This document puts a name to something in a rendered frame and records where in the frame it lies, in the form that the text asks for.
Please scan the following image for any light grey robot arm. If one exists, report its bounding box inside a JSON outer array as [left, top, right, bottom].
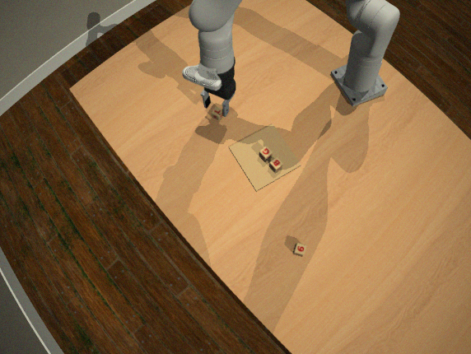
[[189, 0, 400, 92]]

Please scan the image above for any tan square mat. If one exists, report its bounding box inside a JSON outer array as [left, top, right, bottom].
[[230, 124, 301, 191]]

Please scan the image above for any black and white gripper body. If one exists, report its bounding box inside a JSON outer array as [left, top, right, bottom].
[[182, 47, 236, 100]]

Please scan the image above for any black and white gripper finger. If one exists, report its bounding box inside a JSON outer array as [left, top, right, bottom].
[[222, 96, 233, 117], [200, 89, 211, 108]]

